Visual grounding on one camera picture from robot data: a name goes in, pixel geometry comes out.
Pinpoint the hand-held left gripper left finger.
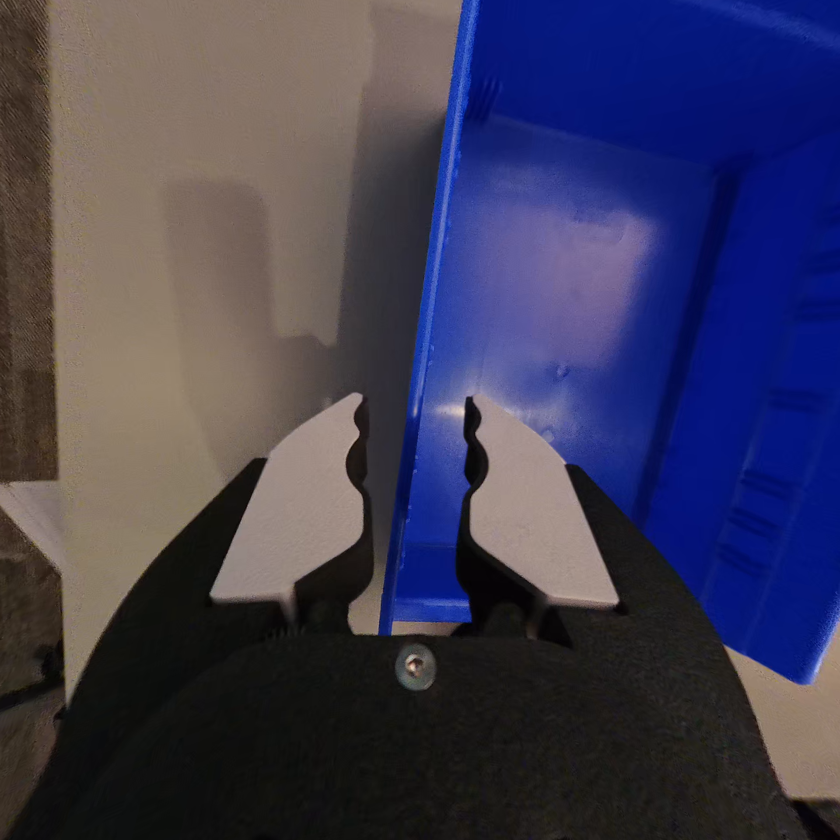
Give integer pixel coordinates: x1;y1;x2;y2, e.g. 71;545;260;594
209;392;376;626

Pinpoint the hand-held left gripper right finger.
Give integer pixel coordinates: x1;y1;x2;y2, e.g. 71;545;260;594
456;394;621;631

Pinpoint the blue plastic bin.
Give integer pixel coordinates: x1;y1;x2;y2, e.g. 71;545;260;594
377;0;840;686

